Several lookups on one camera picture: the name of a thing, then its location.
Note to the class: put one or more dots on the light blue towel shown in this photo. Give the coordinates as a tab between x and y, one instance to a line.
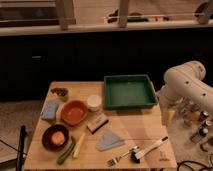
109	140

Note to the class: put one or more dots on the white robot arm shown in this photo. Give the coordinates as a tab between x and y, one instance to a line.
185	81

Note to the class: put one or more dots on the green plastic tray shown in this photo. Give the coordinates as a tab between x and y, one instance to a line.
128	92

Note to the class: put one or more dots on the white cup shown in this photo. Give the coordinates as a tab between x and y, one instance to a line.
94	102

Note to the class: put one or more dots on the wooden black eraser block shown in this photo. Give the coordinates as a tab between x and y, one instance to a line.
95	124

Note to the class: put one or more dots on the orange bowl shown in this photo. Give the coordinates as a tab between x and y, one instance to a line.
74	112

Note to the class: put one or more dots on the small bowl with dark food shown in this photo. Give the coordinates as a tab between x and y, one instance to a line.
62	93

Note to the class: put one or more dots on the wooden table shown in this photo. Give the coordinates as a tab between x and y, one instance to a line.
137	127

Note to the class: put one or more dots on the pale yellow toy stick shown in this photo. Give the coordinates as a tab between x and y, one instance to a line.
78	145

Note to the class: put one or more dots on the blue sponge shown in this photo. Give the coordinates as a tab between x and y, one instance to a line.
49	111

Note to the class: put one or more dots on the yellow orange toy food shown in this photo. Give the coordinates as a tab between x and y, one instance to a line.
58	138

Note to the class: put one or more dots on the dark brown bowl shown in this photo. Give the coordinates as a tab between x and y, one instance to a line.
46	137

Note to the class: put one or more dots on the silver fork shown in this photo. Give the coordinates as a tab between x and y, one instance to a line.
116	160

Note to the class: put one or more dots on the green toy cucumber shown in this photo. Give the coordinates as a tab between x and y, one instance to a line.
68	151

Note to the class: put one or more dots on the bottles cluster on floor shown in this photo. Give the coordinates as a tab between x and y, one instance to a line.
199	121

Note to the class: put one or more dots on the black pole stand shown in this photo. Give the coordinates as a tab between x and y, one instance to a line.
21	145

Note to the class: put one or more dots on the wooden railing shelf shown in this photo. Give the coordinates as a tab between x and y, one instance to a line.
42	17

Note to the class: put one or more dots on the white handled black brush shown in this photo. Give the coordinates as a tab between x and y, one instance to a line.
137	156

